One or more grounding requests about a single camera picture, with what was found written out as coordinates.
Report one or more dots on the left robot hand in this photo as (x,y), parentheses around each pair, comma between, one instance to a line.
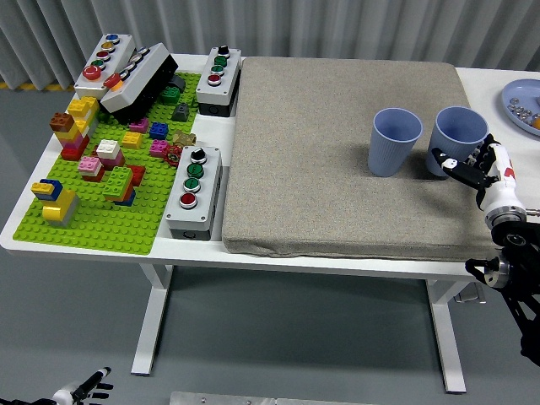
(76,392)

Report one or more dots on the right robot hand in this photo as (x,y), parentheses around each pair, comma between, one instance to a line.
(500,190)

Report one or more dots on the blue ribbed plastic cup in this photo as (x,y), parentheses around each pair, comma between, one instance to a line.
(384,156)
(460,122)

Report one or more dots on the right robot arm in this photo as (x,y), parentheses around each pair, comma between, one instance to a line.
(516,242)

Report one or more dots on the white table leg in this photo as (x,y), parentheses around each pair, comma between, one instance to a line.
(147,329)
(447,337)

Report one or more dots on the light blue plate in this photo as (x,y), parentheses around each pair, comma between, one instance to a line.
(516,90)

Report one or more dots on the green lego baseplate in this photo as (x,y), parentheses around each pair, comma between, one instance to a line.
(105,228)

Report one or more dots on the silver metal plate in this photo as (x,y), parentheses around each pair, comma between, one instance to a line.
(253,400)

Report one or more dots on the blue yellow grey brick duck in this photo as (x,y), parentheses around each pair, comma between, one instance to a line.
(59,206)

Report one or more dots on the grey-brown fabric mat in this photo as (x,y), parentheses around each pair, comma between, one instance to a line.
(316,147)

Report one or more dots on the large knob three-button control box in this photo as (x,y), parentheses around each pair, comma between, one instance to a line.
(185,215)

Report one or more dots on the green orange blue brick stack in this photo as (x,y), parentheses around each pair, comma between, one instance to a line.
(118,179)

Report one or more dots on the red lego brick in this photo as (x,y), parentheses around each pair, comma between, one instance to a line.
(138,174)

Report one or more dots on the pink white red brick stack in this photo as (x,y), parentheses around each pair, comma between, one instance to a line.
(89,164)

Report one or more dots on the red valve handwheel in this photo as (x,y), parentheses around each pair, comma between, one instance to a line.
(173,156)

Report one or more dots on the brown yellow pink red tower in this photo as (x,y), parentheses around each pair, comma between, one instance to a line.
(67,135)

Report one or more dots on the yellow lego brick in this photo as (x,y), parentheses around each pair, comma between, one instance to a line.
(132,140)

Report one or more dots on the magenta lego brick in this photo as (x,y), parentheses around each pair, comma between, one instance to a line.
(158,147)
(139,125)

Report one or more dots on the blue lego brick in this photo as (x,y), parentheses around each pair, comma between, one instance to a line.
(159,131)

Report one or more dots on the brass valve fitting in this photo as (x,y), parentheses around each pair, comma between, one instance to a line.
(184,138)

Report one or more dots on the yellow white brick stack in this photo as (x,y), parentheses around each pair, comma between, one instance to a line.
(82,105)

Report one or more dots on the grey sloped lego brick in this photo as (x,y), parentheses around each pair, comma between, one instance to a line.
(180,113)

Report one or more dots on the small knob three-button control box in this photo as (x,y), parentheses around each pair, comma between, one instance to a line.
(211,90)

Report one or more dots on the yellow black floor tape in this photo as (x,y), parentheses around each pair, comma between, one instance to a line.
(38,87)

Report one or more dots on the green lego brick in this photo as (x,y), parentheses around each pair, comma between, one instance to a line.
(170,95)

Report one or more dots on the tilted white black control box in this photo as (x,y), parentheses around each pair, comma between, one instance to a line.
(139,80)

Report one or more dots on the dark grey arch brick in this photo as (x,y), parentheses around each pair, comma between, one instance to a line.
(179,83)

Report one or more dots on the five-button white control box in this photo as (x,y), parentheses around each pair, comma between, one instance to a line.
(101,55)

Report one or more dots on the grey pleated curtain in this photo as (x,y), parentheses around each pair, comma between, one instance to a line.
(169,21)

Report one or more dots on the metal bracket under table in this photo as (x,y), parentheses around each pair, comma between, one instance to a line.
(472,295)

